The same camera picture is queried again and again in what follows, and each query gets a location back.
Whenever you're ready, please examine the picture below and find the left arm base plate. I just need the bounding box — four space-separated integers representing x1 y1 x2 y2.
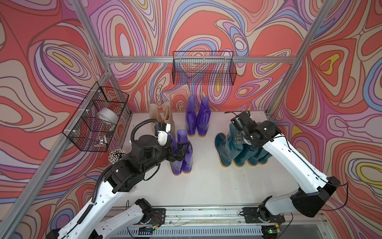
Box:
135 208 166 226

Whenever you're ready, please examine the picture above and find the teal rain boot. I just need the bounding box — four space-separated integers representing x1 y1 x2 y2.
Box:
234 144 258 167
248 148 270 166
256 120 280 165
214 123 243 167

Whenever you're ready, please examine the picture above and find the aluminium front rail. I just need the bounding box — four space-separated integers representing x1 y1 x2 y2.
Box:
104 204 329 231

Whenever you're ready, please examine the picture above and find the black wire basket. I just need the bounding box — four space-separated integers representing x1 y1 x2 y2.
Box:
62 83 129 152
172 50 237 86

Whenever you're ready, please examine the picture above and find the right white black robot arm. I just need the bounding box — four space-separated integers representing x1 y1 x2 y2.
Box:
231 112 342 223

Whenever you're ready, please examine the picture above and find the left black wire basket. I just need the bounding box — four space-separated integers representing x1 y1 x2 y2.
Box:
62 83 129 152

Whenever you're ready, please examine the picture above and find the beige rain boot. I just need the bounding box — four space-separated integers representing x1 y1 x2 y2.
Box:
162 102 175 135
149 104 163 122

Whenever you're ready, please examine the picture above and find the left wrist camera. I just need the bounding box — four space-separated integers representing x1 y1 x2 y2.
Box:
155 122 171 146

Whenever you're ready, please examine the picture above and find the thin purple rain boot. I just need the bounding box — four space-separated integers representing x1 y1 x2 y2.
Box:
186 96 197 136

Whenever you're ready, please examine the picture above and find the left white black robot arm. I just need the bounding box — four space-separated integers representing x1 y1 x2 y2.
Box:
46 119 190 239

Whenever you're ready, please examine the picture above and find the white tape roll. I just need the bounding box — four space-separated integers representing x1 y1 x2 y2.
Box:
96 108 119 124

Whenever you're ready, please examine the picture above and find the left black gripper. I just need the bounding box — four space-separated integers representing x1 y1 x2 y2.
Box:
140 138 190 175

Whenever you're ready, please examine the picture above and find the back black wire basket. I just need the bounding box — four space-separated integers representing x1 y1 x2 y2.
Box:
172 50 237 86

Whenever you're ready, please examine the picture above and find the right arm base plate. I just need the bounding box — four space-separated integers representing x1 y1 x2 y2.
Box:
239 207 286 225

